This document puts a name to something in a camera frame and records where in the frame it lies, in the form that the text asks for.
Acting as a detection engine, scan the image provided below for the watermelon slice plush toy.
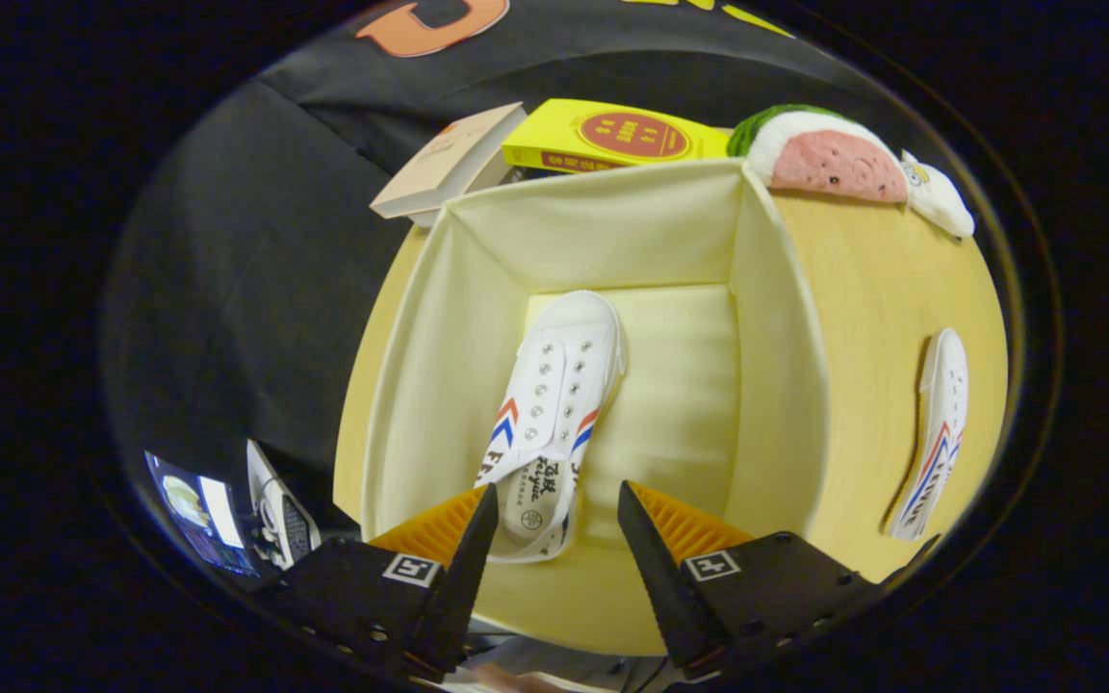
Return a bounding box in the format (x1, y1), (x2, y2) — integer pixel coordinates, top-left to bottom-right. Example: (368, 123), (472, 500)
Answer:
(726, 104), (910, 205)

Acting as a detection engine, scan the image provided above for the beige book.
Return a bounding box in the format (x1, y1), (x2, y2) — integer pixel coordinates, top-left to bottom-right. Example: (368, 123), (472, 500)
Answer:
(370, 102), (529, 220)

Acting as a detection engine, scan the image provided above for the cream fabric storage box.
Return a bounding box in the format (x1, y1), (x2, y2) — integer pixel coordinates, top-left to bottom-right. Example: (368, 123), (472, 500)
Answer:
(333, 157), (831, 657)

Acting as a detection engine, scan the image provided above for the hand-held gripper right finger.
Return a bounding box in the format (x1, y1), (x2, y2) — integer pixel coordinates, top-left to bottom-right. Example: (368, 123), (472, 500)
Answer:
(617, 480), (941, 675)

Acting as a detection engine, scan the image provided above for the grey book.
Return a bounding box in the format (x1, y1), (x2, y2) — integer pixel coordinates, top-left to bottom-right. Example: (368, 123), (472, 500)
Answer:
(410, 159), (522, 230)

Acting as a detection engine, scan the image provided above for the open laptop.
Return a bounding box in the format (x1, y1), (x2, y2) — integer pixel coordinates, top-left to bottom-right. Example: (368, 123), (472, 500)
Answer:
(144, 439), (323, 578)

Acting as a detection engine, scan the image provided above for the white plush toy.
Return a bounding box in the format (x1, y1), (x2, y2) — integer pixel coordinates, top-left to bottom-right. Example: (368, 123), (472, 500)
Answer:
(901, 149), (977, 240)

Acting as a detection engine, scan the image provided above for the white canvas shoe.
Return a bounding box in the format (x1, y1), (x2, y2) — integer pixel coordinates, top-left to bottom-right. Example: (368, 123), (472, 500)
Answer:
(887, 328), (970, 542)
(474, 291), (628, 564)

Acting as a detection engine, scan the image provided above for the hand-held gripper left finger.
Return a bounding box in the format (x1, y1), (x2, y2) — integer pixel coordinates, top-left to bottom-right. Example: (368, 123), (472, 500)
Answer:
(251, 483), (500, 680)

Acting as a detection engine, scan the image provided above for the yellow book with red circle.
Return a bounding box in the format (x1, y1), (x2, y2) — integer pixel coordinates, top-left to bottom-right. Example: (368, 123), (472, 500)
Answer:
(502, 98), (735, 176)

